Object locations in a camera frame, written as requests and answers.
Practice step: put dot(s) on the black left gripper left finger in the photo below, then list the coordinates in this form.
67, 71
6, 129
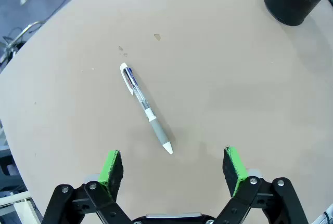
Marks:
112, 172

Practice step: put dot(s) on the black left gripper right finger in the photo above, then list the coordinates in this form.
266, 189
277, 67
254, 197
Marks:
234, 169

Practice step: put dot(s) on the white grey multicolour ballpoint pen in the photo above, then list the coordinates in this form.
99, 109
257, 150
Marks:
145, 107

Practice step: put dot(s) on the chrome chair base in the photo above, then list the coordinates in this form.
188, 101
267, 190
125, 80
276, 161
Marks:
15, 40

